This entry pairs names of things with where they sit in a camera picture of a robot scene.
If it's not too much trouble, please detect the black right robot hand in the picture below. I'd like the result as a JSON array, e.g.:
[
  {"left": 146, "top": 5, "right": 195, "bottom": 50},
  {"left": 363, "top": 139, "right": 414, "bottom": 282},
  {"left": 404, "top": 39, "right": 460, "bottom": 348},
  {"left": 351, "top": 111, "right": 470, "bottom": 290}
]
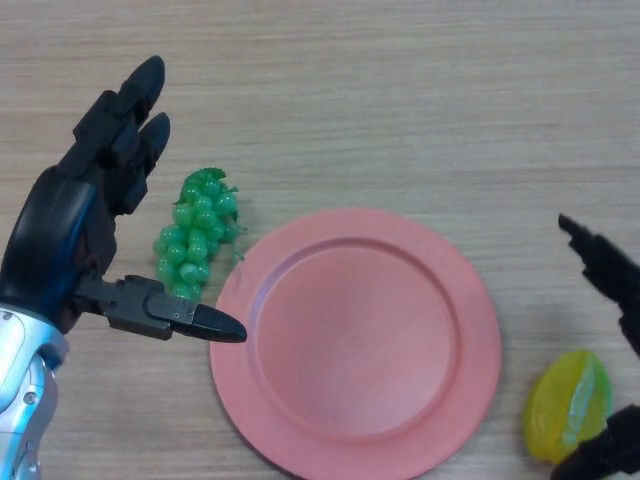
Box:
[{"left": 549, "top": 213, "right": 640, "bottom": 480}]

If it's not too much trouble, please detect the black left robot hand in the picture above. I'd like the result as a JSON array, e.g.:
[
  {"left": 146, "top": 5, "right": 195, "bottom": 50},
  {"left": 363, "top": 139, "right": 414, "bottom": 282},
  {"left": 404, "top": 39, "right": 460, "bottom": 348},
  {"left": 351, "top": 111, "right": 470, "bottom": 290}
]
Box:
[{"left": 0, "top": 54, "right": 248, "bottom": 344}]

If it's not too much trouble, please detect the yellow starfruit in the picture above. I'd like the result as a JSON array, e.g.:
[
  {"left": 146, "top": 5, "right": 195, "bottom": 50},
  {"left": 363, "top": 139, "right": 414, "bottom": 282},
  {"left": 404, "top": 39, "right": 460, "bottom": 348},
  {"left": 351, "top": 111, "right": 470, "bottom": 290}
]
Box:
[{"left": 522, "top": 348, "right": 615, "bottom": 464}]

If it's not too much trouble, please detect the pink round plate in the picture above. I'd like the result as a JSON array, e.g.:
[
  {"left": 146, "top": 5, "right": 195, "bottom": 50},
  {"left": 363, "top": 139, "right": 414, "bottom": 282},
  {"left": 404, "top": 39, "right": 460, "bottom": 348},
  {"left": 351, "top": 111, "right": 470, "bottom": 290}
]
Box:
[{"left": 209, "top": 207, "right": 503, "bottom": 476}]

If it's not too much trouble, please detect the green grape bunch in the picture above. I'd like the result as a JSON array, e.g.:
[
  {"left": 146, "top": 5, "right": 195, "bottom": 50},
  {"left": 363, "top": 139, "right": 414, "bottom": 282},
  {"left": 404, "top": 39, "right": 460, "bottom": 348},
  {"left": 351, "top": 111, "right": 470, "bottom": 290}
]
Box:
[{"left": 152, "top": 167, "right": 248, "bottom": 302}]

